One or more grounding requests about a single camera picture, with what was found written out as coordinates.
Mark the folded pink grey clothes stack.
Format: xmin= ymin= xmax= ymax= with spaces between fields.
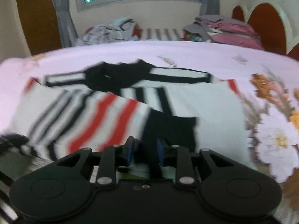
xmin=182 ymin=15 xmax=264 ymax=50

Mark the crumpled grey white clothes pile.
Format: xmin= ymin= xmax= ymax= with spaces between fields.
xmin=75 ymin=17 xmax=141 ymax=46

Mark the brown wooden door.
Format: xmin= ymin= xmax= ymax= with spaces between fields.
xmin=16 ymin=0 xmax=62 ymax=55

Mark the red black white striped shirt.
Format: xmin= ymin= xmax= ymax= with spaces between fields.
xmin=1 ymin=60 xmax=261 ymax=223

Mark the white red arched headboard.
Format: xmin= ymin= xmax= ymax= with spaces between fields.
xmin=232 ymin=0 xmax=298 ymax=60

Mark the grey left curtain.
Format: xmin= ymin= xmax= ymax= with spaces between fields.
xmin=52 ymin=0 xmax=78 ymax=48

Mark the pink floral bed sheet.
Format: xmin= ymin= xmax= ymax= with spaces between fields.
xmin=1 ymin=41 xmax=298 ymax=223

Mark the grey white striped cloth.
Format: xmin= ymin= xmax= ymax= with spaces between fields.
xmin=140 ymin=28 xmax=184 ymax=41

